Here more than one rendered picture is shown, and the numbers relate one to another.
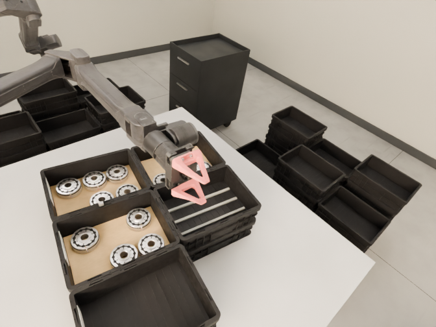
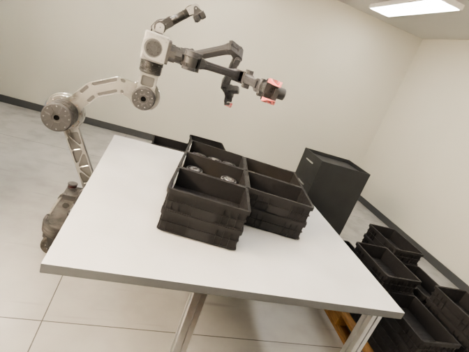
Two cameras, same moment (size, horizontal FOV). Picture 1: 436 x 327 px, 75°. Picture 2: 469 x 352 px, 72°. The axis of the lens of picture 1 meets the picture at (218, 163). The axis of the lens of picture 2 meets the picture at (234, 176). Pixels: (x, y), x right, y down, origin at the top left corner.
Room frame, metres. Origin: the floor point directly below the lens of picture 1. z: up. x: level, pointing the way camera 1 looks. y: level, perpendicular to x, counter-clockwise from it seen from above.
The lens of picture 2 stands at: (-0.88, -0.68, 1.53)
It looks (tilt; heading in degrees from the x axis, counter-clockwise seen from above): 19 degrees down; 31
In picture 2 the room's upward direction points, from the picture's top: 20 degrees clockwise
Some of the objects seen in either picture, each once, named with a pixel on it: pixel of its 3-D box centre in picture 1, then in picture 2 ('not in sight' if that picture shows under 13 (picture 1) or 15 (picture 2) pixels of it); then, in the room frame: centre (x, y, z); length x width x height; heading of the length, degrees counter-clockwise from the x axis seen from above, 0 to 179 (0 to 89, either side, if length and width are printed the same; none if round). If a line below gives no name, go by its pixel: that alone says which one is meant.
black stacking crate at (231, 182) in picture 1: (206, 205); (274, 197); (0.82, 0.02, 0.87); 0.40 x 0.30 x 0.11; 128
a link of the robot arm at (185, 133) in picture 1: (165, 134); (271, 91); (0.56, 0.14, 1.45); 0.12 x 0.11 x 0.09; 47
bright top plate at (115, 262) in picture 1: (124, 255); not in sight; (0.52, 0.29, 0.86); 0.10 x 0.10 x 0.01
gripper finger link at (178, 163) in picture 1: (192, 173); (274, 88); (0.42, 0.05, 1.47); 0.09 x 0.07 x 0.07; 47
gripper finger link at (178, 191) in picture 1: (191, 185); (271, 96); (0.41, 0.05, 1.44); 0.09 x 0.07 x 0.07; 47
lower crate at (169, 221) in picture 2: not in sight; (202, 216); (0.34, 0.15, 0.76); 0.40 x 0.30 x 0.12; 128
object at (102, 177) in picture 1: (94, 178); not in sight; (0.87, 0.56, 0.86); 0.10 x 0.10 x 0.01
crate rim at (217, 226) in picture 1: (207, 198); (278, 189); (0.82, 0.02, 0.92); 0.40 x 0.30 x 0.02; 128
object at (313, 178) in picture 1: (301, 186); (373, 285); (1.57, -0.66, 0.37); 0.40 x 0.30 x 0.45; 48
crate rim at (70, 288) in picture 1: (117, 233); (213, 170); (0.57, 0.33, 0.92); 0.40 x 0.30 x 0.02; 128
